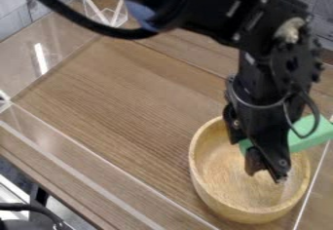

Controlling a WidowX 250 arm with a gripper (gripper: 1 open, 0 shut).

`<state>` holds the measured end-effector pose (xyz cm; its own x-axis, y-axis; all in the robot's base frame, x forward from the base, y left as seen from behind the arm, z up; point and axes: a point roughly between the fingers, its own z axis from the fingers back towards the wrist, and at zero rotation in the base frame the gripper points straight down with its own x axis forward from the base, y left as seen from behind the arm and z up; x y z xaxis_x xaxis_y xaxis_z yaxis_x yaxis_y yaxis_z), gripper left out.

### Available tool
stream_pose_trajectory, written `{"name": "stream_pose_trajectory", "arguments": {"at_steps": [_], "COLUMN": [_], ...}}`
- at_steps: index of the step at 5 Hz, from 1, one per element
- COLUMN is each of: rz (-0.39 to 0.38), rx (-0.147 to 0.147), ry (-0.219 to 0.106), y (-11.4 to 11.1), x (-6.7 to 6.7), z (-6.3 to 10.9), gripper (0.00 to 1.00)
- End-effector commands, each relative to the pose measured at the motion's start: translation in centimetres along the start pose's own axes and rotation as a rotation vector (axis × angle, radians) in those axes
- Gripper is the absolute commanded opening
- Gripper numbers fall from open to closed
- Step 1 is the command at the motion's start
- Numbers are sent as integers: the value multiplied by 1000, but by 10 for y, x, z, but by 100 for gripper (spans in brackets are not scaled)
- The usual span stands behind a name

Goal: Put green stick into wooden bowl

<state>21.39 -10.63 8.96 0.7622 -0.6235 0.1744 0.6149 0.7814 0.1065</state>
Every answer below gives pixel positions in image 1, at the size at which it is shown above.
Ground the green rectangular block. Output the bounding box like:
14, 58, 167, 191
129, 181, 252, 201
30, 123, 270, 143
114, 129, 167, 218
238, 113, 333, 156

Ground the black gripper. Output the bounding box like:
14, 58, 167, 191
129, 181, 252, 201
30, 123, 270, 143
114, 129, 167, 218
222, 0, 323, 150

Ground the black table leg bracket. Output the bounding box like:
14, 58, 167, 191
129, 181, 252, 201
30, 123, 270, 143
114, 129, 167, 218
27, 183, 75, 230

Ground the black cable lower left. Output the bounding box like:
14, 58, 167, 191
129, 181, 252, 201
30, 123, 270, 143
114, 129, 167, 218
0, 203, 65, 230

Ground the clear acrylic tray wall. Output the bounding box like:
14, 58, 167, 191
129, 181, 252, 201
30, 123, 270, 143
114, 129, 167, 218
0, 0, 333, 230

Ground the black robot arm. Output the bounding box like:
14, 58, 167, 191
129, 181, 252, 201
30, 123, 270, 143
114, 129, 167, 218
38, 0, 324, 182

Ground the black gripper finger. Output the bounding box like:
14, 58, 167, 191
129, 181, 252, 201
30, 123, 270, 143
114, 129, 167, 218
245, 137, 292, 184

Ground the round wooden bowl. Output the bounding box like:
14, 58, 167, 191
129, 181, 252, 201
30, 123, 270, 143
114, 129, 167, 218
189, 117, 311, 224

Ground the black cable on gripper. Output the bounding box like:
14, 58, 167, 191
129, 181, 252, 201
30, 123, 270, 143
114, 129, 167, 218
282, 89, 323, 140

